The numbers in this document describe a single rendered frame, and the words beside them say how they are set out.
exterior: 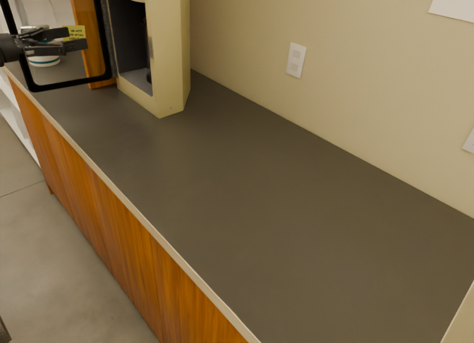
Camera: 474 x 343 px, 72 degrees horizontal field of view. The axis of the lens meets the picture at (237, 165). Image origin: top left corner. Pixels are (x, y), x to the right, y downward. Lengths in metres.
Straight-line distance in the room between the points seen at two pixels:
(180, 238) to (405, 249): 0.55
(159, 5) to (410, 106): 0.81
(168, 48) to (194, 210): 0.58
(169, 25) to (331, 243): 0.83
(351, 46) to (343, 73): 0.09
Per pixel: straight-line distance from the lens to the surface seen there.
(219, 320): 0.88
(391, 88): 1.11
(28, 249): 2.21
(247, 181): 0.98
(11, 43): 1.12
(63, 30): 1.26
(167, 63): 1.20
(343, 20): 1.15
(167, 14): 1.16
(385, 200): 1.05
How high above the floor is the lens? 1.56
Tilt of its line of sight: 37 degrees down
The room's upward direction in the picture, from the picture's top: 5 degrees clockwise
